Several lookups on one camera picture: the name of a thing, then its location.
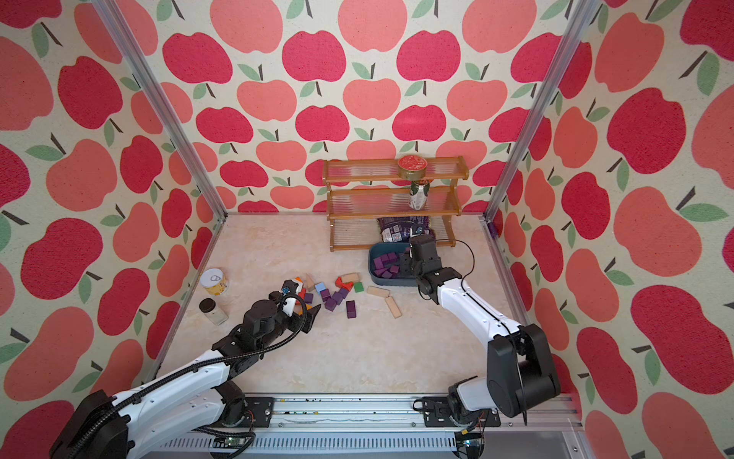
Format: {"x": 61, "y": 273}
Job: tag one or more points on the orange wooden shelf rack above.
{"x": 360, "y": 192}

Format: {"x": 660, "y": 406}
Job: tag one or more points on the tan wooden long block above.
{"x": 393, "y": 307}

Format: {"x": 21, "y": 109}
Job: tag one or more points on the glass jar black lid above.
{"x": 214, "y": 313}

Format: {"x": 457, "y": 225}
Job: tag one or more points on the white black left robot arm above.
{"x": 130, "y": 423}

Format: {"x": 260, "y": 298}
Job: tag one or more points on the small green white bottle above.
{"x": 418, "y": 192}

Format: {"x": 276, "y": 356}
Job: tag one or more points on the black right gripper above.
{"x": 406, "y": 264}

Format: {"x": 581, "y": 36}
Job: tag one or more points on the aluminium right corner post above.
{"x": 578, "y": 25}

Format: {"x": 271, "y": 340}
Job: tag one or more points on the yellow peach tin can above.
{"x": 214, "y": 281}

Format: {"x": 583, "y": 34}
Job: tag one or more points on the red block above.
{"x": 344, "y": 285}

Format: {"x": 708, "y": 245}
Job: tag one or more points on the tan wooden flat block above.
{"x": 375, "y": 291}

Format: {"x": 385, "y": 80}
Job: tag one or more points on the aluminium corner post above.
{"x": 114, "y": 22}
{"x": 578, "y": 25}

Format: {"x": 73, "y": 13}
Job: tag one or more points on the purple brick centre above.
{"x": 351, "y": 309}

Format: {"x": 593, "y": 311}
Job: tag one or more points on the teal storage bin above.
{"x": 390, "y": 253}

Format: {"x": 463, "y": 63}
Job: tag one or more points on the purple snack bag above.
{"x": 401, "y": 229}

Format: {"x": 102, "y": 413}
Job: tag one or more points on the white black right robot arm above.
{"x": 521, "y": 373}

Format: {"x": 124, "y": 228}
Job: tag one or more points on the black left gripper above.
{"x": 297, "y": 318}

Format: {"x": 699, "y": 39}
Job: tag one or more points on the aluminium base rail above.
{"x": 325, "y": 425}

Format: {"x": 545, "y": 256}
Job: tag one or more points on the tan short block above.
{"x": 350, "y": 278}

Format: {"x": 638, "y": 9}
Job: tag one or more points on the aluminium left corner post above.
{"x": 114, "y": 22}

